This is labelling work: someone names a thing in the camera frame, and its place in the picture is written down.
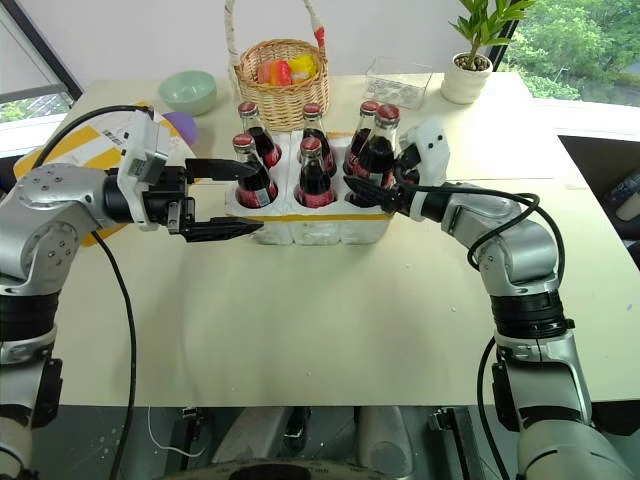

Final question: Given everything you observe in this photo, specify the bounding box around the glass cola bottle red cap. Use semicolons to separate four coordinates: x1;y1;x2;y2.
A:
301;102;338;179
231;133;280;209
293;137;335;209
342;99;381;177
236;101;283;169
349;103;402;191

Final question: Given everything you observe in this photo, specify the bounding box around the white foam bottle crate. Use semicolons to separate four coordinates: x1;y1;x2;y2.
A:
224;130;395;246

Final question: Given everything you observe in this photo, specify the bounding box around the clear plastic box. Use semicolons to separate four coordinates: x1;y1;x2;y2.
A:
363;56;434;111

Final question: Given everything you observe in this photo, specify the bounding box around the pink orange toy fruit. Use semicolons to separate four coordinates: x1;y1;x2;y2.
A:
257;59;294;86

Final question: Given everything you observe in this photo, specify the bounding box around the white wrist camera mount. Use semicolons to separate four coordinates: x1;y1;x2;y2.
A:
116;105;172;232
399;118;450;187

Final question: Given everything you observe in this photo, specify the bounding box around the purple round bowl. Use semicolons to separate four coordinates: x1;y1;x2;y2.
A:
162;111;200;149

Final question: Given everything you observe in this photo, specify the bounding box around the black window frame bar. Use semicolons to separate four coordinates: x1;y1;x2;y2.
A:
0;0;84;101

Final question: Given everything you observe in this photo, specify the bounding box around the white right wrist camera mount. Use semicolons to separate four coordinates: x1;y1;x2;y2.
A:
399;118;450;187

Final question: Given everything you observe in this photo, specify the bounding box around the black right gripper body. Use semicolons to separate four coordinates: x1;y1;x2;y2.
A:
383;142;423;217

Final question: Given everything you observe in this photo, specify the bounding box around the pale green bowl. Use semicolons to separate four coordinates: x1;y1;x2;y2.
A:
158;69;219;117

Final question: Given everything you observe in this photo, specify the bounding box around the wicker basket with handle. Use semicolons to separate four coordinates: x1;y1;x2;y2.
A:
223;0;331;133

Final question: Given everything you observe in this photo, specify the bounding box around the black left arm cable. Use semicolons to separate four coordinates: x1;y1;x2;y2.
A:
30;103;154;480

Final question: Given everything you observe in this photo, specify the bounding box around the green leafy plant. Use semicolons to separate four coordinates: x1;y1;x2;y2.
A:
448;0;537;69

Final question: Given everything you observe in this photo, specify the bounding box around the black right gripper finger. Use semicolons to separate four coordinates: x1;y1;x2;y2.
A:
343;175;397;215

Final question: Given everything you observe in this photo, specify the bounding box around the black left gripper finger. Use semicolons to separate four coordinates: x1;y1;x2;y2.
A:
184;157;260;185
178;216;265;244

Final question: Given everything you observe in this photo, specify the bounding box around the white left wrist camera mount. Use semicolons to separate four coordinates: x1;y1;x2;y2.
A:
116;105;172;232

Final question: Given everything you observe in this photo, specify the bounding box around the white ribbed plant pot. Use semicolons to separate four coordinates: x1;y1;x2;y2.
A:
440;51;495;105

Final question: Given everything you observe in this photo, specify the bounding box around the thin white wire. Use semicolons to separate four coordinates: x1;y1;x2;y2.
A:
148;407;207;459

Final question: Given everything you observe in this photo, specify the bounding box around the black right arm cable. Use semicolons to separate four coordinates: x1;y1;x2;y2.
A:
397;182;569;480

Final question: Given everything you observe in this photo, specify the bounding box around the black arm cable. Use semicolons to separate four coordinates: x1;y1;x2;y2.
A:
30;103;154;480
397;182;569;480

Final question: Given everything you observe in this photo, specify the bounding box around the yellow toy fruit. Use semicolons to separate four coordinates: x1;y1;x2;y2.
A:
289;54;320;81

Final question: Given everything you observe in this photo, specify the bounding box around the grey rounded shape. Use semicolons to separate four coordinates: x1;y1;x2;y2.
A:
355;404;417;476
212;405;304;464

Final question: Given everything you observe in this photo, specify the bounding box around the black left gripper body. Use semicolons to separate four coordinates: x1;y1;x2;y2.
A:
142;165;197;235

